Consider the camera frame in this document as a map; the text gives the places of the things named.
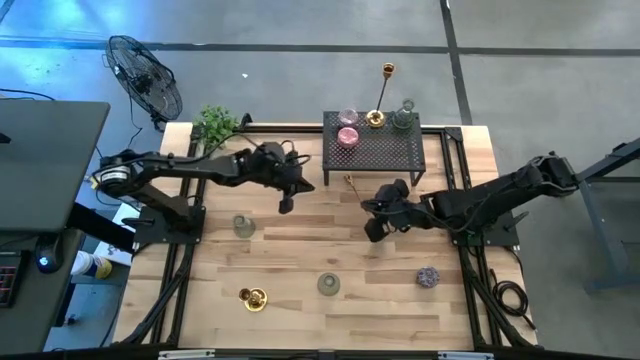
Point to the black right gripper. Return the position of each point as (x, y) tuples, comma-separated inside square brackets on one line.
[(405, 210)]

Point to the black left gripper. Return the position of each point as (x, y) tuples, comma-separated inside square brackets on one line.
[(272, 165)]

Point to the tall gold candlestick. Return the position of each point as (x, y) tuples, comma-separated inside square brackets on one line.
[(349, 179), (375, 119)]

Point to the pink mosaic candle holder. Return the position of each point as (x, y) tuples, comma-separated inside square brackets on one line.
[(348, 137)]

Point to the clear ribbed glass candle holder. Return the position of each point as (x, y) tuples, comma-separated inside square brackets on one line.
[(243, 227), (402, 120)]

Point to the lilac mosaic candle holder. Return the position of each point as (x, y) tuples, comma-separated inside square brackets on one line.
[(348, 116)]

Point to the blue mosaic candle holder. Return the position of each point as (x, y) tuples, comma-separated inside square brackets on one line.
[(428, 276)]

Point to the green glass jar front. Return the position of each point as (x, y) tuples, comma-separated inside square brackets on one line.
[(328, 284)]

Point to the short gold candle holder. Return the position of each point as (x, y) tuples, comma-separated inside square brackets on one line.
[(254, 300)]

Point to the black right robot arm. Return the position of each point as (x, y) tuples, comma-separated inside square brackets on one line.
[(490, 200)]

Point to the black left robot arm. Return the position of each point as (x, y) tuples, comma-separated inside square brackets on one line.
[(175, 167)]

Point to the black perforated metal shelf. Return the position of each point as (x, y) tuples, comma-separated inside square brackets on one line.
[(380, 155)]

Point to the green potted plant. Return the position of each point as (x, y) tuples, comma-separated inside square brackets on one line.
[(215, 125)]

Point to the white paper sheet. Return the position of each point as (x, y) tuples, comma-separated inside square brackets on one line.
[(112, 252), (127, 211)]

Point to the black floor fan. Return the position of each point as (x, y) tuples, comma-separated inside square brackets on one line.
[(145, 80)]

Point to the white yellow tub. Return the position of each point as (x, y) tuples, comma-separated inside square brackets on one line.
[(92, 265)]

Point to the grey metal stand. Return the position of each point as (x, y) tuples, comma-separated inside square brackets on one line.
[(607, 235)]

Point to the dark grey monitor panel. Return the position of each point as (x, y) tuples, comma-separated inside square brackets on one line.
[(50, 165)]

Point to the black computer mouse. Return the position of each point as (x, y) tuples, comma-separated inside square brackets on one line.
[(47, 255)]

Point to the black desk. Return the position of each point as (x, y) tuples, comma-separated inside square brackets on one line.
[(30, 320)]

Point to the black keyboard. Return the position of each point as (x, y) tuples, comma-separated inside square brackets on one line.
[(9, 280)]

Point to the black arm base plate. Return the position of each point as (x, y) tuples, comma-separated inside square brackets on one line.
[(500, 235), (150, 232)]

